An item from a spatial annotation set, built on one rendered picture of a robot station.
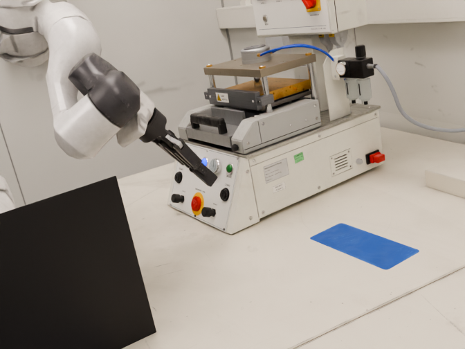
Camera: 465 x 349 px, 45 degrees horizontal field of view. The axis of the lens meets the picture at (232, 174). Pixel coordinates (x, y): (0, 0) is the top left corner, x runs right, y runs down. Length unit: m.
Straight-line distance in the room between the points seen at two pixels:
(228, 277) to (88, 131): 0.41
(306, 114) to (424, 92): 0.56
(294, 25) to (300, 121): 0.29
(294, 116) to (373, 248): 0.40
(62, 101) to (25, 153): 1.62
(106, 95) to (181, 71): 1.86
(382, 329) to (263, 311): 0.22
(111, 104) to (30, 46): 0.38
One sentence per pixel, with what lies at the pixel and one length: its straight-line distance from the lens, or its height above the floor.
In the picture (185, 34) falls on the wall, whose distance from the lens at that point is 2.94.
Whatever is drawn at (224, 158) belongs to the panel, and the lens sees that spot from 1.41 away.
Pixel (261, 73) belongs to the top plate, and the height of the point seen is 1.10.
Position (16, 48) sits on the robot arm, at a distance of 1.42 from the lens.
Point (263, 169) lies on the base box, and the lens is 1.37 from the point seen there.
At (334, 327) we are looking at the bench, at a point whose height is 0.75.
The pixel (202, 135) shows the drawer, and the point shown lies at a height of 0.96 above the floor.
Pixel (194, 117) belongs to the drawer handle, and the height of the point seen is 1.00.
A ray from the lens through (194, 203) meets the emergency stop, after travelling 1.49.
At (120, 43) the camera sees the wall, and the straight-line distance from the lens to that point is 2.84.
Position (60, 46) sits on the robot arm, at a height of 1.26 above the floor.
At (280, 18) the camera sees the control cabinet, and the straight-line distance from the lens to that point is 1.64.
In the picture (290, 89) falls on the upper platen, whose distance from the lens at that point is 1.49.
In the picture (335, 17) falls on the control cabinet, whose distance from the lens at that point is 1.50.
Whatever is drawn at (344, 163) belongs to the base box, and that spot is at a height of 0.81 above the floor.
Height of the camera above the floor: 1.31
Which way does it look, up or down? 18 degrees down
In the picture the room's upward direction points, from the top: 11 degrees counter-clockwise
